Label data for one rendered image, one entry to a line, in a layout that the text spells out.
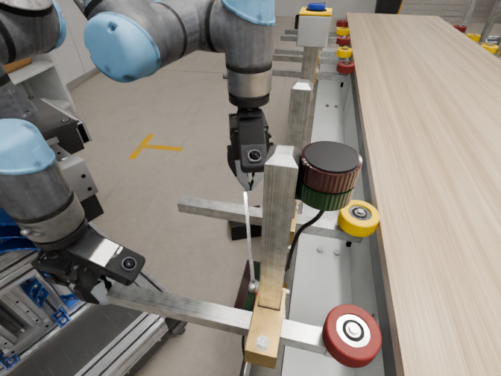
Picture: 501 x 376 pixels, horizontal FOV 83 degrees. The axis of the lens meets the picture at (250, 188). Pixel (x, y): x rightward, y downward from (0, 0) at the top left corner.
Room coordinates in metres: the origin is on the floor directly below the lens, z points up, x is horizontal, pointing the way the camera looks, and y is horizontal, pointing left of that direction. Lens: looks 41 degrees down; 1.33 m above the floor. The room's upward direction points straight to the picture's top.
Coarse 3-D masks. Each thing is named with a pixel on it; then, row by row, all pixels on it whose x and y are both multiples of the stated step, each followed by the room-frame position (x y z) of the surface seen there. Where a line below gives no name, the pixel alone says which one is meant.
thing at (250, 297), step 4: (256, 264) 0.43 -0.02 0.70; (256, 268) 0.42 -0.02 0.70; (256, 272) 0.40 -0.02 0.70; (256, 276) 0.39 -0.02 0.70; (248, 292) 0.35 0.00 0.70; (248, 296) 0.34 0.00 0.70; (252, 296) 0.34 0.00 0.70; (248, 300) 0.33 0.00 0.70; (252, 300) 0.33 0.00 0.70; (248, 304) 0.32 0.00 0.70; (252, 304) 0.32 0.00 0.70; (244, 308) 0.31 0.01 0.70; (248, 308) 0.31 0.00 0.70
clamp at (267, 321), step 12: (264, 312) 0.22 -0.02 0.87; (276, 312) 0.22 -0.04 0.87; (252, 324) 0.20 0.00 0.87; (264, 324) 0.20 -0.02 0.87; (276, 324) 0.20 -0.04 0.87; (252, 336) 0.18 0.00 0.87; (276, 336) 0.18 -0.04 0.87; (252, 348) 0.17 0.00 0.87; (276, 348) 0.17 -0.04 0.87; (252, 360) 0.16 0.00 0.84; (264, 360) 0.16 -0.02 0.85; (276, 360) 0.15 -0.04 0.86
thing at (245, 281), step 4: (248, 264) 0.43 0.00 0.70; (248, 268) 0.42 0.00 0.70; (248, 272) 0.40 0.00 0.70; (244, 276) 0.39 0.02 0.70; (248, 276) 0.39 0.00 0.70; (244, 280) 0.38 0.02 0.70; (248, 280) 0.38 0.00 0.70; (244, 284) 0.37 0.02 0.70; (248, 284) 0.37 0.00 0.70; (240, 288) 0.36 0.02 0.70; (244, 288) 0.36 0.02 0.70; (240, 292) 0.35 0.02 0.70; (244, 292) 0.35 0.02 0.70; (240, 296) 0.34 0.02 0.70; (244, 296) 0.34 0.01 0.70; (240, 300) 0.33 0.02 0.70; (244, 300) 0.33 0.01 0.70; (236, 304) 0.32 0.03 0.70; (240, 304) 0.32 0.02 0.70; (240, 308) 0.31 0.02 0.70
